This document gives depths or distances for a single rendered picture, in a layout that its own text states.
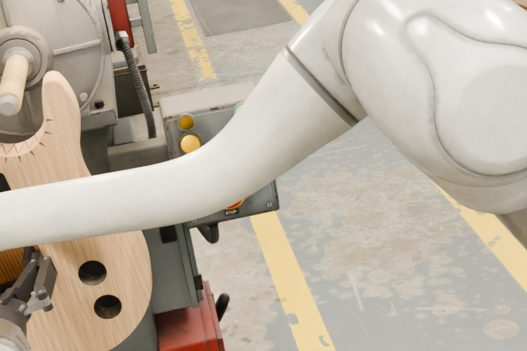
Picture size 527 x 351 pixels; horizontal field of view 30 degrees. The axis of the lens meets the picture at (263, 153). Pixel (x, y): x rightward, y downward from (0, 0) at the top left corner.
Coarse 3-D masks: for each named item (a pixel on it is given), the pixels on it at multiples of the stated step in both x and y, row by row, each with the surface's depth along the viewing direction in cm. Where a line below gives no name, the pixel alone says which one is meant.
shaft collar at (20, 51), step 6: (12, 48) 143; (18, 48) 143; (6, 54) 142; (12, 54) 142; (18, 54) 142; (24, 54) 142; (30, 54) 143; (6, 60) 142; (30, 60) 143; (30, 66) 143; (30, 72) 143
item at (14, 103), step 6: (6, 96) 125; (12, 96) 126; (0, 102) 124; (6, 102) 124; (12, 102) 124; (0, 108) 124; (6, 108) 124; (12, 108) 124; (6, 114) 125; (12, 114) 125
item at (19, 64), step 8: (16, 56) 141; (8, 64) 138; (16, 64) 137; (24, 64) 140; (8, 72) 134; (16, 72) 134; (24, 72) 137; (8, 80) 130; (16, 80) 131; (24, 80) 135; (0, 88) 129; (8, 88) 127; (16, 88) 128; (0, 96) 126; (16, 96) 126; (16, 112) 127
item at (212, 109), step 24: (192, 96) 158; (216, 96) 157; (240, 96) 155; (168, 120) 152; (216, 120) 153; (168, 144) 154; (264, 192) 159; (216, 216) 159; (240, 216) 160; (216, 240) 165
